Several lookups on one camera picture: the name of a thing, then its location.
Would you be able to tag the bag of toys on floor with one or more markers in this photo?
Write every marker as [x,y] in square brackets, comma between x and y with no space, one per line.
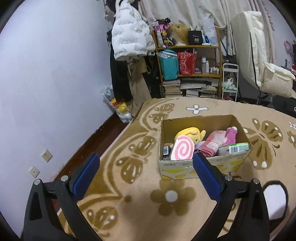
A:
[119,107]

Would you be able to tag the stack of books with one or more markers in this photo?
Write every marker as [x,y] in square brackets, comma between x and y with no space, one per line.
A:
[192,88]

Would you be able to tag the red gift bag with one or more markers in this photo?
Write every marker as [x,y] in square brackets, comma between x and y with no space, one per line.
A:
[187,63]

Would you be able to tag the wall socket upper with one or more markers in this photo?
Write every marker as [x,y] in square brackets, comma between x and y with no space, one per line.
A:
[47,156]

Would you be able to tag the wall socket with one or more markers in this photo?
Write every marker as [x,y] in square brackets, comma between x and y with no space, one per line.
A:
[47,156]
[34,172]

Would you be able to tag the pink swirl roll plush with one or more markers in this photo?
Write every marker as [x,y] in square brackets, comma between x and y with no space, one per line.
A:
[183,149]

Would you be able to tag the pink plastic pack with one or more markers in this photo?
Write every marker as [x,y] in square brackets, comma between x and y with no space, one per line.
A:
[211,145]

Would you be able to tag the white rolling cart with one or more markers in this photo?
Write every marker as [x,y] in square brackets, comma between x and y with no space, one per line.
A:
[230,81]

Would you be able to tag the white folded mattress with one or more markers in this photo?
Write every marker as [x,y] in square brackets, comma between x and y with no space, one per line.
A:
[250,46]

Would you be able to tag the blonde wig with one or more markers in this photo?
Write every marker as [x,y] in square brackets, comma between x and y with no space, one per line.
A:
[180,34]

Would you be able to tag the green white tissue pack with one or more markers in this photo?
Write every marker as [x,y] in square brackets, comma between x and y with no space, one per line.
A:
[233,149]

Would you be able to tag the wall socket lower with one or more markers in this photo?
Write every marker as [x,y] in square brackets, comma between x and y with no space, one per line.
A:
[34,172]

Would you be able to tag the white puffer jacket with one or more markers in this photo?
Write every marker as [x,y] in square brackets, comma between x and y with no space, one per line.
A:
[131,36]

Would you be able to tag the black box with 40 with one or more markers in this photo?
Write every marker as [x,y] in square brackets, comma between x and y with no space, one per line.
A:
[195,37]

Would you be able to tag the wooden shelf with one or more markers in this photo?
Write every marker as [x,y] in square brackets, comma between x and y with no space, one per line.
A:
[198,61]

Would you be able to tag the pink plush toy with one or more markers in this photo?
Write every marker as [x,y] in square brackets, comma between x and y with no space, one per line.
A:
[231,133]

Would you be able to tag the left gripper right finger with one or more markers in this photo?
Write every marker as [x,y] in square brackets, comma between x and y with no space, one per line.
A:
[251,221]

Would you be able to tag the yellow plush toy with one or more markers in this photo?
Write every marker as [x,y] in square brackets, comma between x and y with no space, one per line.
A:
[193,133]

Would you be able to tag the teal bag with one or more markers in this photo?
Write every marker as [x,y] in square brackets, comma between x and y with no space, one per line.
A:
[169,64]

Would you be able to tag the anime poster bag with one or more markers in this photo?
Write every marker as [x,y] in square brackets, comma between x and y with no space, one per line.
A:
[163,32]

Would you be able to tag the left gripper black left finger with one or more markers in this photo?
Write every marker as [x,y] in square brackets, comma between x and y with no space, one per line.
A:
[41,220]

